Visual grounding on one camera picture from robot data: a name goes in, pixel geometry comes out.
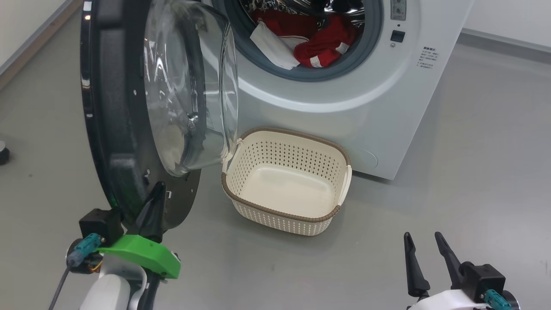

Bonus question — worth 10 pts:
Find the white front-load washing machine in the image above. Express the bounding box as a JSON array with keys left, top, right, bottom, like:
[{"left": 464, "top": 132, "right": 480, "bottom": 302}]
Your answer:
[{"left": 202, "top": 0, "right": 474, "bottom": 180}]

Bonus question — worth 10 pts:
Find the black round glass washer door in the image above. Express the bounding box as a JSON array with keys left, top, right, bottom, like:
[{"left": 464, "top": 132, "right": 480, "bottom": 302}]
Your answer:
[{"left": 80, "top": 0, "right": 239, "bottom": 231}]

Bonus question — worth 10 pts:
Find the teal plug camera cable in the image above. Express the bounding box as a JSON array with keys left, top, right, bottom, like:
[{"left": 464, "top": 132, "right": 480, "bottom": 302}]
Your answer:
[
  {"left": 483, "top": 289, "right": 513, "bottom": 310},
  {"left": 47, "top": 233, "right": 106, "bottom": 310}
]

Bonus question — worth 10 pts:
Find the teal plug left camera cable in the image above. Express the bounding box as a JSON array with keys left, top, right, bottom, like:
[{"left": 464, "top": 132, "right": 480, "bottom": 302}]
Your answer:
[{"left": 47, "top": 233, "right": 106, "bottom": 310}]

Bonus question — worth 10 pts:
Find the red garment with white bands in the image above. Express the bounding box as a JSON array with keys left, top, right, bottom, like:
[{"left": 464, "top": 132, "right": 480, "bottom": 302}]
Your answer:
[{"left": 294, "top": 16, "right": 358, "bottom": 68}]

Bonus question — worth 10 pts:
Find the cream perforated laundry basket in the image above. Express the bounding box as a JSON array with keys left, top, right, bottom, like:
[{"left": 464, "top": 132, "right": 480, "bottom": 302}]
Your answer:
[{"left": 221, "top": 126, "right": 353, "bottom": 236}]

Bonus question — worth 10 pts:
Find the red white striped collar garment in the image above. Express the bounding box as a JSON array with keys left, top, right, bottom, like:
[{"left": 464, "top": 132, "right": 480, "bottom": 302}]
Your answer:
[{"left": 250, "top": 9, "right": 321, "bottom": 70}]

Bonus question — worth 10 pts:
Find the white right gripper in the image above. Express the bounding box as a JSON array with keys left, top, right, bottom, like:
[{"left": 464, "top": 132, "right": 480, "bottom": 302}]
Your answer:
[{"left": 403, "top": 232, "right": 489, "bottom": 310}]

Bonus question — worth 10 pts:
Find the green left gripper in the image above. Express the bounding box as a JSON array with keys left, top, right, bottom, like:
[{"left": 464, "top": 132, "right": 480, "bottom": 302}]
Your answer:
[{"left": 98, "top": 182, "right": 181, "bottom": 279}]

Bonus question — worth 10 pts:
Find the teal plug right camera cable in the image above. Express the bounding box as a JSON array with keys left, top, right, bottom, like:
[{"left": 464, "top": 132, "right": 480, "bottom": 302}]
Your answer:
[{"left": 483, "top": 289, "right": 513, "bottom": 310}]

